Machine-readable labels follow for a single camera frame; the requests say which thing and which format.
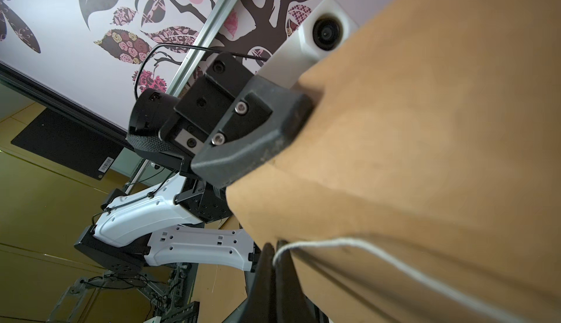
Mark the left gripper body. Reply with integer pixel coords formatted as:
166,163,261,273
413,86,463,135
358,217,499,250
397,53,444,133
158,52,275,190

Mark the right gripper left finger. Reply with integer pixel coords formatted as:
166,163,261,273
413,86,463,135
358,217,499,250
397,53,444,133
224,243,276,322

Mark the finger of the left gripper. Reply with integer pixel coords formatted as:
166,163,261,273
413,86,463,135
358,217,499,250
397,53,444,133
191,75,314,188

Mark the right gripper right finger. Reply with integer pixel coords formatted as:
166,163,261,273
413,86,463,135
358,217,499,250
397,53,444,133
275,241,316,323

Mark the brown file bag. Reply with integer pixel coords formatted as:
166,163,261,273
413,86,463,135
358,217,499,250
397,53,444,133
227,0,560,322

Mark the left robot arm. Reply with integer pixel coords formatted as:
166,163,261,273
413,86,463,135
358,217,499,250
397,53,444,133
76,53,314,277

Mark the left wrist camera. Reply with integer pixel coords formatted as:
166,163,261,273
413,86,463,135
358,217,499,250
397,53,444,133
257,0,358,89

